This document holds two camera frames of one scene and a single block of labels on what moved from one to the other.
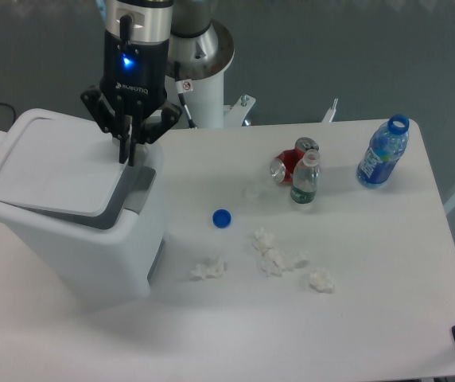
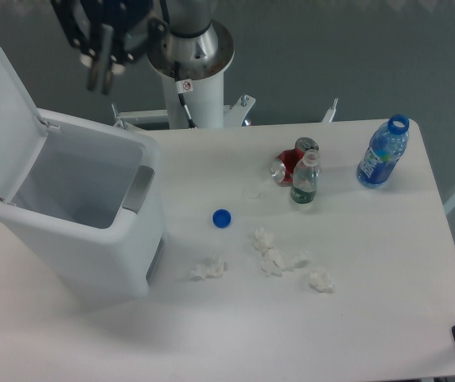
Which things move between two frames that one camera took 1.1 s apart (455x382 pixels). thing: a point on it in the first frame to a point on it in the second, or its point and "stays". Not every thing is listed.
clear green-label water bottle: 306,177 stays
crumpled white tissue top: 262,240 stays
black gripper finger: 118,125 to 96,44
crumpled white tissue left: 213,267 stays
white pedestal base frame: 235,113 stays
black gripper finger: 170,114 to 157,29
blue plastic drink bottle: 386,145 stays
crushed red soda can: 282,165 stays
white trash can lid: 56,165 to 8,130
